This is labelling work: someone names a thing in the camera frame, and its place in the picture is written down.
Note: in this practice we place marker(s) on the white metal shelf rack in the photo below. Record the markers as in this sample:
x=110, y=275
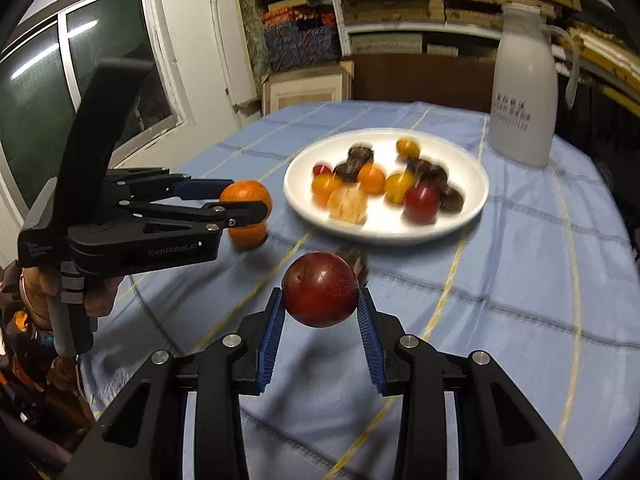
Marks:
x=335, y=10

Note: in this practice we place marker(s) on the brown chair back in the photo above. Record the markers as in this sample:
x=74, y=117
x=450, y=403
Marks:
x=420, y=80

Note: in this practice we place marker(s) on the white oval plate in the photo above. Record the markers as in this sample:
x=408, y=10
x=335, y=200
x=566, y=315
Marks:
x=380, y=234

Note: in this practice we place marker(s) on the white thermos jug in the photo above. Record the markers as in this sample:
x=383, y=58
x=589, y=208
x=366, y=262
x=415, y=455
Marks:
x=522, y=90

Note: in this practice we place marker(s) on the stack of patterned fabric boxes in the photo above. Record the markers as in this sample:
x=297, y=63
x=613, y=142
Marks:
x=300, y=40

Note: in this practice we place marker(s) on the green marbled panel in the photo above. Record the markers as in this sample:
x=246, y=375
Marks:
x=252, y=35

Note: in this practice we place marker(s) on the red cherry tomato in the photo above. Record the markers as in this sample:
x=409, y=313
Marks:
x=321, y=167

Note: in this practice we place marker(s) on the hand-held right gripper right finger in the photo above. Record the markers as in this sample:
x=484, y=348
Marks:
x=371, y=350

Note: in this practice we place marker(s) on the stack of woven flat boxes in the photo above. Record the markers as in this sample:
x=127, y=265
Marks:
x=390, y=5

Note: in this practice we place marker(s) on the window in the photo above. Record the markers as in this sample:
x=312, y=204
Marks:
x=30, y=100

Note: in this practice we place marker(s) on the person's left hand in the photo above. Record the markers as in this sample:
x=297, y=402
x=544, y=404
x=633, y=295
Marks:
x=105, y=297

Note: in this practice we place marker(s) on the yellow cherry tomato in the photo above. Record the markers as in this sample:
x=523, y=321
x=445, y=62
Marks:
x=407, y=148

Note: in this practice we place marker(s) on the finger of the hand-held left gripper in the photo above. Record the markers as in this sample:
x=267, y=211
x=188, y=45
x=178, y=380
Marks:
x=200, y=188
x=240, y=215

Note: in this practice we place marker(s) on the pale orange mandarin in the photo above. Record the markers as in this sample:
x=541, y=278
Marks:
x=347, y=205

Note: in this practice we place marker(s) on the white board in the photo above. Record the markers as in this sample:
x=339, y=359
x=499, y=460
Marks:
x=227, y=50

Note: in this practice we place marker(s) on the blue checked tablecloth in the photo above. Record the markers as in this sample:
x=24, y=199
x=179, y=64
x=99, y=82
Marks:
x=500, y=285

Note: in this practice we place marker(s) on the black chair back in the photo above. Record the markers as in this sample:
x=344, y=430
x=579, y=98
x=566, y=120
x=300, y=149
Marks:
x=595, y=110

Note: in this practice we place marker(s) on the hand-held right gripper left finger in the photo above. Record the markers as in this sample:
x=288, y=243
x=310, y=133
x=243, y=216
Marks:
x=270, y=345

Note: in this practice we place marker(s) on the large dark red plum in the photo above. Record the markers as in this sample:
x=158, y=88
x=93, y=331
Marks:
x=320, y=290

